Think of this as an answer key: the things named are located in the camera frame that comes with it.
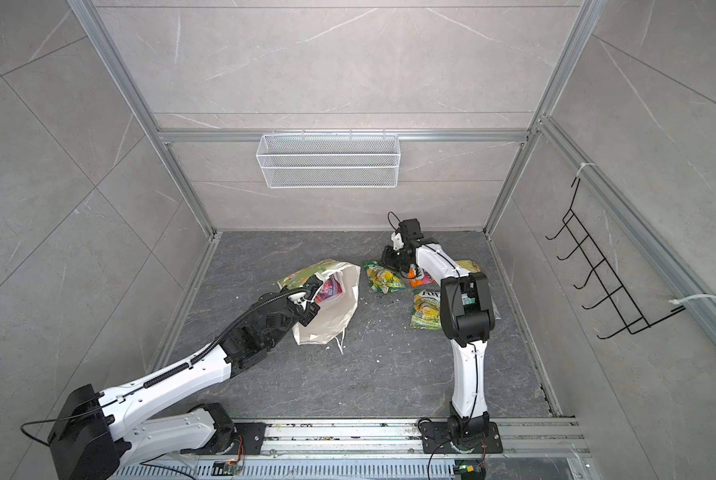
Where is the small green snack packet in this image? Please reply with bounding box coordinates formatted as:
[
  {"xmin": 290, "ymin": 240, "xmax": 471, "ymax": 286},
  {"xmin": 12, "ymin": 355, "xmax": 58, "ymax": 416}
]
[{"xmin": 363, "ymin": 260, "xmax": 406, "ymax": 294}]

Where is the orange snack packet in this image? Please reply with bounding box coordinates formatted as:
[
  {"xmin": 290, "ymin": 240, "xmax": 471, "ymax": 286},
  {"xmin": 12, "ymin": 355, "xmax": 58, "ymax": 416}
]
[{"xmin": 407, "ymin": 267, "xmax": 435, "ymax": 288}]

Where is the floral paper bag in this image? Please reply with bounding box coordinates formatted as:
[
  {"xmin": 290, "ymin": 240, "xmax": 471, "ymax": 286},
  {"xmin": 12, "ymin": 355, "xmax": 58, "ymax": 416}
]
[{"xmin": 278, "ymin": 259, "xmax": 361, "ymax": 353}]

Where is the yellow green snack packet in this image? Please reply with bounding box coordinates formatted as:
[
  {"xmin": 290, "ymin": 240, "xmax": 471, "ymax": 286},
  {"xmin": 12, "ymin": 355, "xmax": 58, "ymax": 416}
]
[{"xmin": 410, "ymin": 289, "xmax": 442, "ymax": 330}]

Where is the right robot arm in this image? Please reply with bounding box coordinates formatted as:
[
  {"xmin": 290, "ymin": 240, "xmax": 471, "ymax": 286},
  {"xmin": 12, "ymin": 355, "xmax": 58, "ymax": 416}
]
[{"xmin": 382, "ymin": 234, "xmax": 496, "ymax": 447}]

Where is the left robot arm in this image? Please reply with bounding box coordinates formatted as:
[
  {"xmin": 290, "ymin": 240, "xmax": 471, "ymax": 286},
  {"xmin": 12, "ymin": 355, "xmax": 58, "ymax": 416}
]
[{"xmin": 48, "ymin": 287, "xmax": 319, "ymax": 479}]

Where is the pink snack packet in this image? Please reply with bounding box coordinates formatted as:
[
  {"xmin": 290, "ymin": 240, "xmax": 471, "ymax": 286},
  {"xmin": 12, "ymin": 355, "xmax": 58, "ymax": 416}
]
[{"xmin": 315, "ymin": 275, "xmax": 343, "ymax": 303}]

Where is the small green circuit board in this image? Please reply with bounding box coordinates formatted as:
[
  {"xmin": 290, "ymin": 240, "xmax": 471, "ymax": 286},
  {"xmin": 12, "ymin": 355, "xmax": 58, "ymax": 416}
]
[{"xmin": 453, "ymin": 461, "xmax": 487, "ymax": 480}]

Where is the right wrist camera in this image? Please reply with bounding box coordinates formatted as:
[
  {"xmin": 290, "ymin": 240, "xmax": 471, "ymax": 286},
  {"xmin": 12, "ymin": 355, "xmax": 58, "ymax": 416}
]
[{"xmin": 391, "ymin": 218, "xmax": 424, "ymax": 251}]

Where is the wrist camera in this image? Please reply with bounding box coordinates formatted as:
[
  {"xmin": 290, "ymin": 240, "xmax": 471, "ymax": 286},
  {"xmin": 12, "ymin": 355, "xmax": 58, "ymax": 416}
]
[
  {"xmin": 302, "ymin": 274, "xmax": 324, "ymax": 303},
  {"xmin": 391, "ymin": 218, "xmax": 424, "ymax": 251}
]

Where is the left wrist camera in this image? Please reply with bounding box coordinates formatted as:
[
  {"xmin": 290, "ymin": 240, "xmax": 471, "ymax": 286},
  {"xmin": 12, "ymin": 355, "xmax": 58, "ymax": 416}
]
[{"xmin": 302, "ymin": 274, "xmax": 324, "ymax": 303}]

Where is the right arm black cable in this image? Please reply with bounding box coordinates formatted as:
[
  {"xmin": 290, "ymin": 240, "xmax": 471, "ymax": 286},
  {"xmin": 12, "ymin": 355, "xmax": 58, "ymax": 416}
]
[{"xmin": 386, "ymin": 211, "xmax": 485, "ymax": 480}]

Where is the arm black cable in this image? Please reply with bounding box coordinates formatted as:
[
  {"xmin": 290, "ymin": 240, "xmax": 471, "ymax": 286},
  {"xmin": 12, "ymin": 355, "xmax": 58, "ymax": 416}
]
[
  {"xmin": 386, "ymin": 211, "xmax": 485, "ymax": 480},
  {"xmin": 20, "ymin": 287, "xmax": 311, "ymax": 449}
]

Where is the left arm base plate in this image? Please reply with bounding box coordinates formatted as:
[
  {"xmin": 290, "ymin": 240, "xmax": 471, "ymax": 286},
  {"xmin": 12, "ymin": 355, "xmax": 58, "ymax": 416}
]
[{"xmin": 180, "ymin": 421, "xmax": 268, "ymax": 456}]

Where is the white wire mesh basket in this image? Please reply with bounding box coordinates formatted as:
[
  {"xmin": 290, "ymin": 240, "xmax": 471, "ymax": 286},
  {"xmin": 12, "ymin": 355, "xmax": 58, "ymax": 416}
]
[{"xmin": 256, "ymin": 132, "xmax": 402, "ymax": 189}]

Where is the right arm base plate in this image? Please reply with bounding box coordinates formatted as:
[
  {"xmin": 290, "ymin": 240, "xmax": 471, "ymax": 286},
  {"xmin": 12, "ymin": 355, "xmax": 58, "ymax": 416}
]
[{"xmin": 416, "ymin": 418, "xmax": 504, "ymax": 455}]

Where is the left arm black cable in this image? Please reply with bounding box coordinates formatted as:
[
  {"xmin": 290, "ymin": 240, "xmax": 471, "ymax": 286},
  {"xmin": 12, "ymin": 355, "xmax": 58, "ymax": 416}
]
[{"xmin": 20, "ymin": 287, "xmax": 311, "ymax": 449}]

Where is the black wire hook rack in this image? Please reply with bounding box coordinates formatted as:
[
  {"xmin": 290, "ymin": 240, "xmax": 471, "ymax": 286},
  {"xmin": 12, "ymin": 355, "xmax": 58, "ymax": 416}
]
[{"xmin": 545, "ymin": 178, "xmax": 686, "ymax": 340}]

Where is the aluminium frame profile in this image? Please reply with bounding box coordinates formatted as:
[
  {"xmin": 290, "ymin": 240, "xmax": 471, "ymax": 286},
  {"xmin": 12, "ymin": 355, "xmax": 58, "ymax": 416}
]
[{"xmin": 70, "ymin": 1, "xmax": 716, "ymax": 345}]

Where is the aluminium mounting rail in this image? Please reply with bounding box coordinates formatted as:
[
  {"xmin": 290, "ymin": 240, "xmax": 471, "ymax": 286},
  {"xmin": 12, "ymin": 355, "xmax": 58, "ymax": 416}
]
[{"xmin": 121, "ymin": 414, "xmax": 591, "ymax": 466}]

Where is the white cable tie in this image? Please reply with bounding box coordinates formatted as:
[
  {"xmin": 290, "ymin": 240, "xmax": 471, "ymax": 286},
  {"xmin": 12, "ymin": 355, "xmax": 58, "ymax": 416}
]
[{"xmin": 668, "ymin": 293, "xmax": 716, "ymax": 305}]

